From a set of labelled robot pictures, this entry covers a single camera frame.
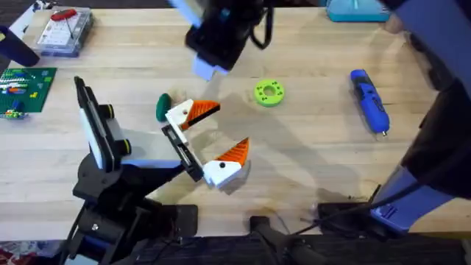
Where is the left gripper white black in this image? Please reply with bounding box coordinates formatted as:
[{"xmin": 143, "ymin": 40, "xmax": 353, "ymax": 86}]
[{"xmin": 72, "ymin": 98, "xmax": 251, "ymax": 207}]

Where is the dark green toy vegetable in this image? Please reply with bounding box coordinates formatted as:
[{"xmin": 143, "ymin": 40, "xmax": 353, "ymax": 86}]
[{"xmin": 155, "ymin": 92, "xmax": 174, "ymax": 124}]

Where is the blue electric screwdriver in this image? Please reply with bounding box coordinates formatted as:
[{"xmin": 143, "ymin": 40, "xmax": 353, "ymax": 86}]
[{"xmin": 349, "ymin": 68, "xmax": 391, "ymax": 138}]

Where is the green disc with holes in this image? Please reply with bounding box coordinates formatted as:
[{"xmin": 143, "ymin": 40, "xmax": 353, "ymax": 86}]
[{"xmin": 254, "ymin": 78, "xmax": 286, "ymax": 108}]

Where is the teal plastic box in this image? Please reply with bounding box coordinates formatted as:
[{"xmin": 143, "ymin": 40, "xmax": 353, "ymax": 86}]
[{"xmin": 325, "ymin": 0, "xmax": 392, "ymax": 24}]

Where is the clear box with red tool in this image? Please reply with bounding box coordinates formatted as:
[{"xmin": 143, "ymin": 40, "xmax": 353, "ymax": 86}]
[{"xmin": 34, "ymin": 6, "xmax": 93, "ymax": 59}]

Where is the green board with toy blocks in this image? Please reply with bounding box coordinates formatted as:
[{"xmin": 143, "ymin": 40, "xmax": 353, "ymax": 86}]
[{"xmin": 0, "ymin": 66, "xmax": 58, "ymax": 120}]

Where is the dark blue tube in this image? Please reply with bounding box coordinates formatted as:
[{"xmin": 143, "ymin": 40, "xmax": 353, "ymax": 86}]
[{"xmin": 0, "ymin": 25, "xmax": 41, "ymax": 68}]

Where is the black looped cable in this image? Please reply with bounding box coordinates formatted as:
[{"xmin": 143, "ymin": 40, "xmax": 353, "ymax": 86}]
[{"xmin": 249, "ymin": 6, "xmax": 275, "ymax": 51}]

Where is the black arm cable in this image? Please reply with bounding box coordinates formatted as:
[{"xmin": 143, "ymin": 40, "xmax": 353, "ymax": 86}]
[{"xmin": 290, "ymin": 182, "xmax": 424, "ymax": 237}]

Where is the black rail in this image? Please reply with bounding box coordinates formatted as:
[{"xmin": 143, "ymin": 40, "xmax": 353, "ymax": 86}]
[{"xmin": 121, "ymin": 202, "xmax": 471, "ymax": 265}]

